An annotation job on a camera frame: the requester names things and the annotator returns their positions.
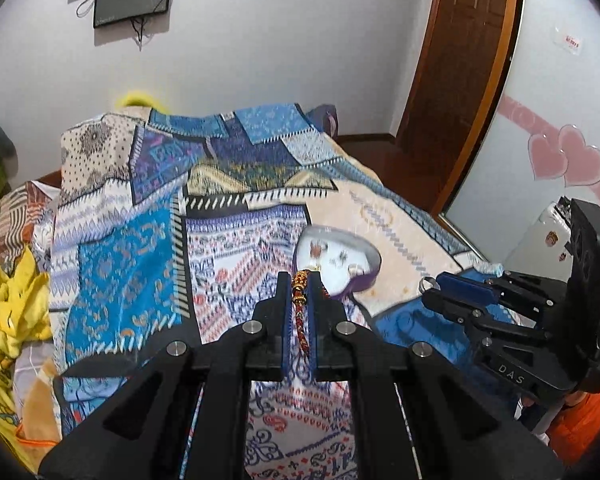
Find brown wooden door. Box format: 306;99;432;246
395;0;508;203

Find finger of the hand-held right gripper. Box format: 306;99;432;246
422;291;548;342
437;270;568;313

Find patchwork patterned blanket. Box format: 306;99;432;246
50;102;526;480

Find yellow cloth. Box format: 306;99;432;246
0;247;53;476

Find white stickered suitcase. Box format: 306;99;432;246
505;200;578;281

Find black dangling cable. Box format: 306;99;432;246
130;17;149;51

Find peach patterned bedsheet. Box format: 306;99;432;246
12;340;66;476

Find purple heart-shaped tin box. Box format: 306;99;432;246
292;225;383;307

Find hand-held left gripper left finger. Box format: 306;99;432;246
37;271;293;480

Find yellow plastic object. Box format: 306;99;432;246
115;91;164;111

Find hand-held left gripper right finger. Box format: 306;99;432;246
307;271;563;480

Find red braided bracelet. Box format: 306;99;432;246
291;270;312;361

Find white heart-print wardrobe door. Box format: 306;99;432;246
440;0;600;273

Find person's right forearm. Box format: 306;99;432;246
547;387;600;467

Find brown striped cloth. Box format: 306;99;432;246
0;182;57;261

